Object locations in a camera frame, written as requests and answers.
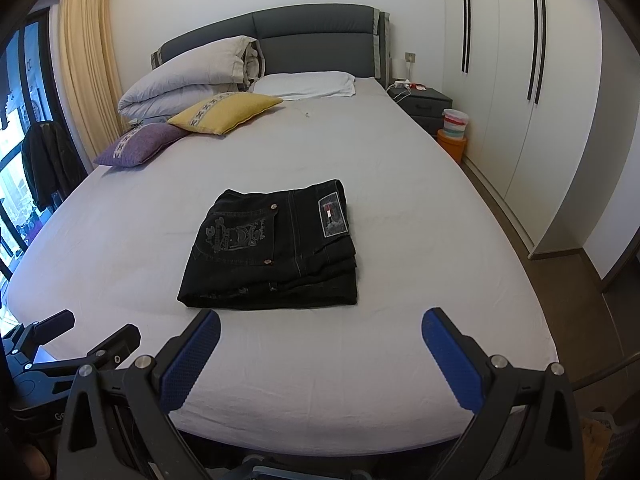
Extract dark hanging jacket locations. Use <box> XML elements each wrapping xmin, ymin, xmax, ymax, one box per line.
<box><xmin>21</xmin><ymin>121</ymin><xmax>89</xmax><ymax>209</ymax></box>

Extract dark grey nightstand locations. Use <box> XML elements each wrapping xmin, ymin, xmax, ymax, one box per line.
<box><xmin>387</xmin><ymin>86</ymin><xmax>453</xmax><ymax>136</ymax></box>

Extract white wardrobe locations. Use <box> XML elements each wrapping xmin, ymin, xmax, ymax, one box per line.
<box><xmin>442</xmin><ymin>0</ymin><xmax>608</xmax><ymax>257</ymax></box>

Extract white pillow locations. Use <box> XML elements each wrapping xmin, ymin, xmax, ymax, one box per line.
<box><xmin>248</xmin><ymin>71</ymin><xmax>357</xmax><ymax>100</ymax></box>

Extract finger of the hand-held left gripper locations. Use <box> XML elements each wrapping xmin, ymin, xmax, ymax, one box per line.
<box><xmin>22</xmin><ymin>309</ymin><xmax>77</xmax><ymax>347</ymax></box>
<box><xmin>85</xmin><ymin>324</ymin><xmax>142</xmax><ymax>362</ymax></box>

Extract white plastic bucket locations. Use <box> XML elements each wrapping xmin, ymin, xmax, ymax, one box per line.
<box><xmin>441</xmin><ymin>108</ymin><xmax>470</xmax><ymax>140</ymax></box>

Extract black denim pants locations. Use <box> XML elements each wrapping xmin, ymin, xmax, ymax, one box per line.
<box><xmin>176</xmin><ymin>178</ymin><xmax>360</xmax><ymax>309</ymax></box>

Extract purple cushion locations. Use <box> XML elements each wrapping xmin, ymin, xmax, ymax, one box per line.
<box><xmin>93</xmin><ymin>122</ymin><xmax>189</xmax><ymax>168</ymax></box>

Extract beige curtain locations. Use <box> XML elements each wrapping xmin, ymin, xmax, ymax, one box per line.
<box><xmin>57</xmin><ymin>0</ymin><xmax>126</xmax><ymax>171</ymax></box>

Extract window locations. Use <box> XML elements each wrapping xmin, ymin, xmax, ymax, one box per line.
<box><xmin>0</xmin><ymin>15</ymin><xmax>67</xmax><ymax>286</ymax></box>

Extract orange round box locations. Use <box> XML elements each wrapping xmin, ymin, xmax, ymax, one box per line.
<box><xmin>436</xmin><ymin>129</ymin><xmax>469</xmax><ymax>164</ymax></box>

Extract bed with white sheet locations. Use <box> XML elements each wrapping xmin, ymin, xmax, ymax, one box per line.
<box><xmin>5</xmin><ymin>77</ymin><xmax>560</xmax><ymax>445</ymax></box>

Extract grey padded headboard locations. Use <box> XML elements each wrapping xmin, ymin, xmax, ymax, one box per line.
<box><xmin>150</xmin><ymin>5</ymin><xmax>393</xmax><ymax>92</ymax></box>

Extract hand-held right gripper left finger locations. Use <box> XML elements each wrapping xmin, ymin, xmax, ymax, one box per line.
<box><xmin>56</xmin><ymin>308</ymin><xmax>222</xmax><ymax>480</ymax></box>

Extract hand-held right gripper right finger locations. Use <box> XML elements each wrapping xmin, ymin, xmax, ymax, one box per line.
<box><xmin>421</xmin><ymin>307</ymin><xmax>586</xmax><ymax>480</ymax></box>

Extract folded white duvet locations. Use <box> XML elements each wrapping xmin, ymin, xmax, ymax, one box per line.
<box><xmin>117</xmin><ymin>35</ymin><xmax>263</xmax><ymax>124</ymax></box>

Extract yellow cushion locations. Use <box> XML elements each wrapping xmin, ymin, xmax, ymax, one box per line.
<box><xmin>166</xmin><ymin>92</ymin><xmax>284</xmax><ymax>136</ymax></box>

